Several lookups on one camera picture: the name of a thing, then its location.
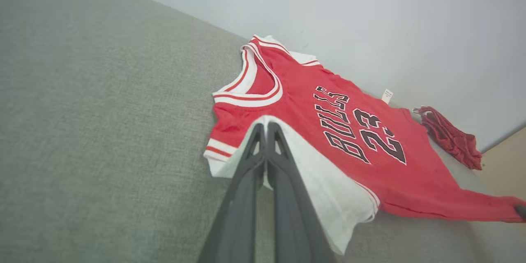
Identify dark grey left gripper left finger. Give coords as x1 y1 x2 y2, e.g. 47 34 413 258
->
197 122 268 263

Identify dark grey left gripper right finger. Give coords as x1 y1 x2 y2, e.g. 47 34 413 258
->
266 122 337 263

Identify red Bulls jersey white sleeves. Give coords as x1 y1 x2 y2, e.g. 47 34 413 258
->
203 34 526 255

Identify folded red mesh garment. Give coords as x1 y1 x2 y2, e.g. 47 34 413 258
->
413 106 483 171

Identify beige board panel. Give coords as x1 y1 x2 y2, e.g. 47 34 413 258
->
479 125 526 202

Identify grey fabric sofa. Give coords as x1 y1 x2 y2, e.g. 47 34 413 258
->
0 0 526 263

